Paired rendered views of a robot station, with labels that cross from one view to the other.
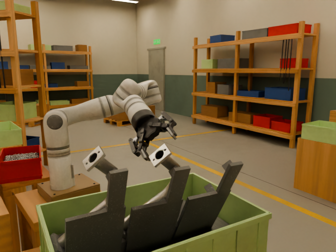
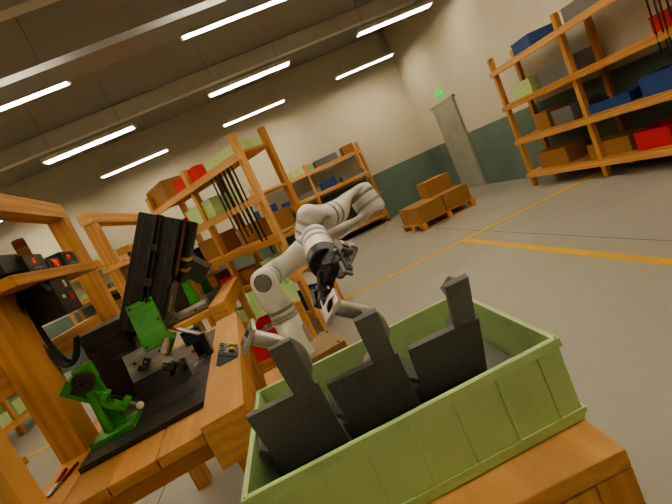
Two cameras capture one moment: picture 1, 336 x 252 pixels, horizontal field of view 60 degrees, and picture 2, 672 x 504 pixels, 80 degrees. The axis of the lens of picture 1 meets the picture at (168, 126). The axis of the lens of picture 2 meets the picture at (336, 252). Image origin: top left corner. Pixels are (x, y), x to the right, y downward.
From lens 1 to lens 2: 34 cm
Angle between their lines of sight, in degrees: 25
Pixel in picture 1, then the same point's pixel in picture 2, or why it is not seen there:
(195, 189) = not seen: hidden behind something
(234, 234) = (493, 387)
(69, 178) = (306, 342)
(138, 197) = not seen: hidden behind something
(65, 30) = (321, 137)
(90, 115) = (301, 259)
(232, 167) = (450, 288)
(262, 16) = not seen: outside the picture
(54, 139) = (270, 303)
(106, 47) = (377, 133)
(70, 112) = (280, 263)
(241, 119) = (614, 148)
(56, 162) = (283, 329)
